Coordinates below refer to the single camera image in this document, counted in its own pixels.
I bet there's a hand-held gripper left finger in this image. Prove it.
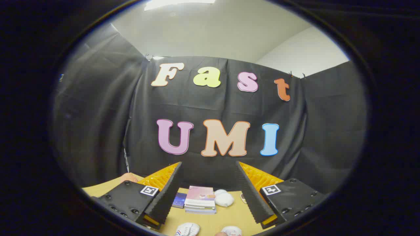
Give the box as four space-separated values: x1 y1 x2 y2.
90 162 183 230

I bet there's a white book with green tab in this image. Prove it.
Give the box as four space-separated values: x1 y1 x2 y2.
184 205 217 212

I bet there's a pink cover book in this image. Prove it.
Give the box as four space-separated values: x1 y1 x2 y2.
185 186 216 207

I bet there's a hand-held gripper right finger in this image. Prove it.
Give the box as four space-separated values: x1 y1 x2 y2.
236 161 328 230

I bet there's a white striped canvas shoe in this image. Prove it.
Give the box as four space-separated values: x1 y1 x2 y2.
220 226 242 236
175 223 200 236

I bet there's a white fluffy ball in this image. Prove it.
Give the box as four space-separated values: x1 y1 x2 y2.
214 189 235 208

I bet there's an orange sponge ball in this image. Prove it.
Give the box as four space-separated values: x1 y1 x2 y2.
119 173 138 184

